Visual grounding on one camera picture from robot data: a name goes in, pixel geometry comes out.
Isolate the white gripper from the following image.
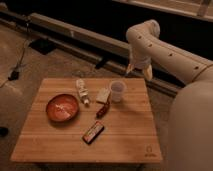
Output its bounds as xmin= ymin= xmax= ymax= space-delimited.
xmin=126 ymin=48 xmax=153 ymax=81

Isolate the white ceramic cup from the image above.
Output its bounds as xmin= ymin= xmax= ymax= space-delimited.
xmin=109 ymin=80 xmax=127 ymax=102

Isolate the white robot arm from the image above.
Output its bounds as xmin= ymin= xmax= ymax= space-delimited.
xmin=126 ymin=20 xmax=213 ymax=171

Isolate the orange ceramic bowl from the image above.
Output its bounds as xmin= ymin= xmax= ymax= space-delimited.
xmin=46 ymin=94 xmax=79 ymax=122

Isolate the white sponge block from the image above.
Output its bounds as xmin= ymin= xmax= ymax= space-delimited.
xmin=96 ymin=88 xmax=110 ymax=104

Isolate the dark red chili sachet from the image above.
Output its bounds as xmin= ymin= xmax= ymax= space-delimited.
xmin=96 ymin=101 xmax=110 ymax=118

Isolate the white tube bottle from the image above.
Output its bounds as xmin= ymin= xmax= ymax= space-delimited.
xmin=76 ymin=79 xmax=90 ymax=106

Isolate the wooden table board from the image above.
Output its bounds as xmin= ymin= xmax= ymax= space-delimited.
xmin=11 ymin=78 xmax=162 ymax=164

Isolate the black floor plate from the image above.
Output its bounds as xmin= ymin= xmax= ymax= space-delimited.
xmin=29 ymin=38 xmax=56 ymax=55

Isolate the long grey floor rail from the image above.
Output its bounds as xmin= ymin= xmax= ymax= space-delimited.
xmin=0 ymin=7 xmax=213 ymax=98

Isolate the black cable with plug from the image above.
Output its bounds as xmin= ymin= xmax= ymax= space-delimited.
xmin=7 ymin=19 xmax=32 ymax=82

